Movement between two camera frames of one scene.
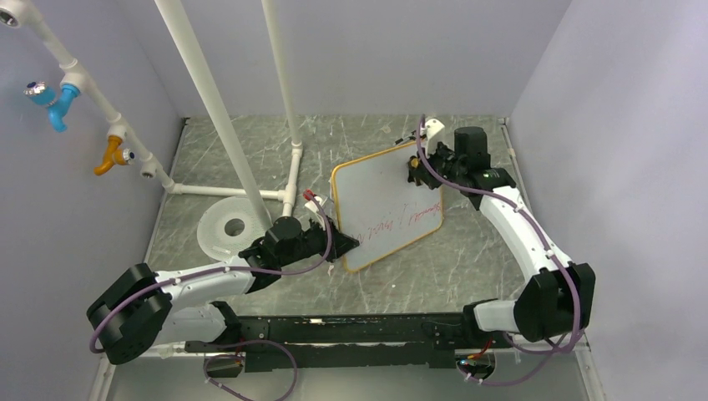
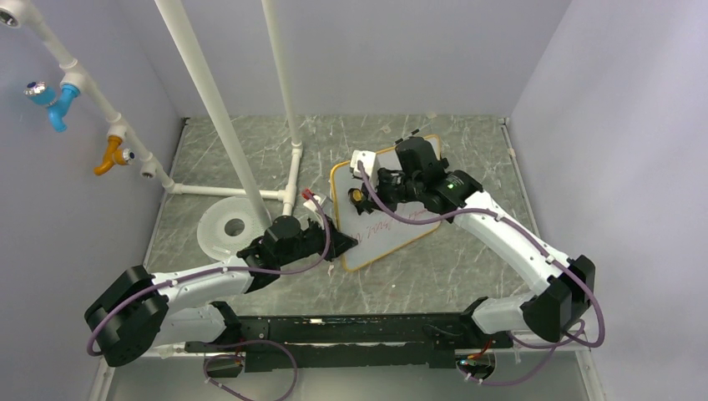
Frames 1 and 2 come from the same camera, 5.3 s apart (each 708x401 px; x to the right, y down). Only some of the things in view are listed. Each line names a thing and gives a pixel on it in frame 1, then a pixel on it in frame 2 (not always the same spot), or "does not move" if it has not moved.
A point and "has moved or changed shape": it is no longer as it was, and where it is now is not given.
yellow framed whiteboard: [380, 208] does not move
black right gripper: [425, 176] -> [381, 175]
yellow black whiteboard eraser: [413, 162] has moved or changed shape
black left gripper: [341, 245] does not move
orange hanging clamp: [114, 156] does not move
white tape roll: [228, 226] does not move
